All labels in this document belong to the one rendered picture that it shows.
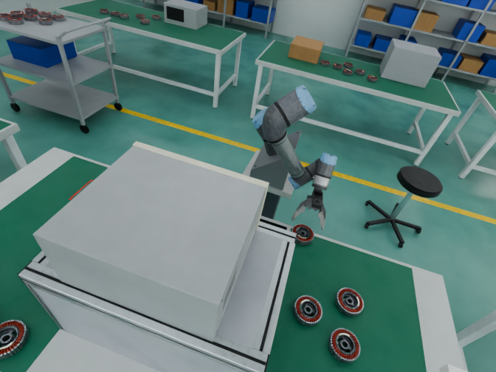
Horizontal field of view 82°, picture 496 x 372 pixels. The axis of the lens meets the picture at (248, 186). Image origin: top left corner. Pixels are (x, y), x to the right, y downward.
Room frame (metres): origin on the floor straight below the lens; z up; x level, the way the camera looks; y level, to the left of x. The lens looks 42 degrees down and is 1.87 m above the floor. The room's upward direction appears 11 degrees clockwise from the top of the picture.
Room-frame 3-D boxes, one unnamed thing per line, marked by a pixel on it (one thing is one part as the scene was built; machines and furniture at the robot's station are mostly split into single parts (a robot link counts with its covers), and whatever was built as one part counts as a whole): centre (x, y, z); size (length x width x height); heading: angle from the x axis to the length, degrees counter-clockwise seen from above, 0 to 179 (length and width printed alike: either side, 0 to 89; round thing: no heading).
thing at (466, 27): (6.50, -3.55, 0.92); 0.42 x 0.36 x 0.28; 169
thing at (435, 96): (3.54, -0.98, 0.38); 2.20 x 0.90 x 0.75; 80
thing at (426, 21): (6.65, -2.75, 0.92); 0.40 x 0.36 x 0.28; 170
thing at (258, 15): (7.20, 0.37, 0.40); 0.42 x 0.42 x 0.25; 79
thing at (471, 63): (6.45, -3.89, 0.39); 0.40 x 0.36 x 0.21; 169
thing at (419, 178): (1.90, -1.37, 0.28); 0.54 x 0.49 x 0.56; 170
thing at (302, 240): (0.93, -0.31, 0.77); 0.11 x 0.11 x 0.04
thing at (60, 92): (2.73, 2.13, 0.51); 1.01 x 0.60 x 1.01; 80
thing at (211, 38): (4.00, 1.58, 0.38); 2.20 x 0.90 x 0.75; 80
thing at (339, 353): (0.44, -0.46, 0.77); 0.11 x 0.11 x 0.04
